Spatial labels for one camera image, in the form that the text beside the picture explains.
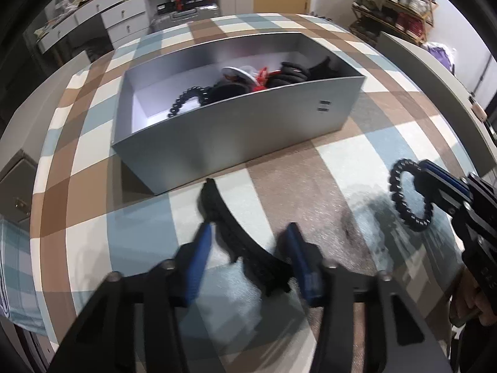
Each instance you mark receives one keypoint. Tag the silver grey storage box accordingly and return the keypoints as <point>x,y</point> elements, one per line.
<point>240,132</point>

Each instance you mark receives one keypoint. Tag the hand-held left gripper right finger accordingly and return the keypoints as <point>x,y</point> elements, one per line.
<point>301,266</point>

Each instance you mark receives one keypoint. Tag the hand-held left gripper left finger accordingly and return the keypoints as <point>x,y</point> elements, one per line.
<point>198,258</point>

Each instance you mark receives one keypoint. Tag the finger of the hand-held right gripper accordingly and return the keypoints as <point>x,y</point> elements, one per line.
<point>446,202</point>
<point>442,176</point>

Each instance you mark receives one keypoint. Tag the white round badge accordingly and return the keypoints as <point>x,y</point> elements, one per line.
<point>238,73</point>

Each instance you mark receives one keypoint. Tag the grey long cabinet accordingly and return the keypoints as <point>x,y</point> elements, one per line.
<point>427,85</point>

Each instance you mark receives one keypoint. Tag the black and red boxes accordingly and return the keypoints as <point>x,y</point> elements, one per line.
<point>186,0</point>

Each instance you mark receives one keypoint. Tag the silver suitcase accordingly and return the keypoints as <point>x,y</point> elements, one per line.
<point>182,17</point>

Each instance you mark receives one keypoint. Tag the black curved hair comb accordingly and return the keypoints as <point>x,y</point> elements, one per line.
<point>233,221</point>

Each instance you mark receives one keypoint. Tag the person's right hand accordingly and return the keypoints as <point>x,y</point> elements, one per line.
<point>468,299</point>

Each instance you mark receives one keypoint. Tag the pink small pouch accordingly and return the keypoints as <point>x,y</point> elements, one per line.
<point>478,108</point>

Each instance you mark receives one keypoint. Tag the wooden shoe rack with shoes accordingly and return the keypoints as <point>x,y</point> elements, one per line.
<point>396,4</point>

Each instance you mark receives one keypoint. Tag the grey drawer cabinet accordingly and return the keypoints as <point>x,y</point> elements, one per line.
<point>35,124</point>

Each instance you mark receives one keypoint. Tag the red hair clip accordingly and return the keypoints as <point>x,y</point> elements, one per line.
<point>266,77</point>

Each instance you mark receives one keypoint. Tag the black long stick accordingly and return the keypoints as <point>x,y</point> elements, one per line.
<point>484,72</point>

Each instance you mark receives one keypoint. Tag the white drawer dresser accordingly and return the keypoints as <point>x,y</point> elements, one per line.
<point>97,15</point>

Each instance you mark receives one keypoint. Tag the purple phone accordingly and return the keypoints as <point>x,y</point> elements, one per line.
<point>491,130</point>

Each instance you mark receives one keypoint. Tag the purple bag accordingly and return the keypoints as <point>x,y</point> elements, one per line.
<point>440,56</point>

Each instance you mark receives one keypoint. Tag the blue checked cloth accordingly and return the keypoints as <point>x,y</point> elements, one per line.
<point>19,279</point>

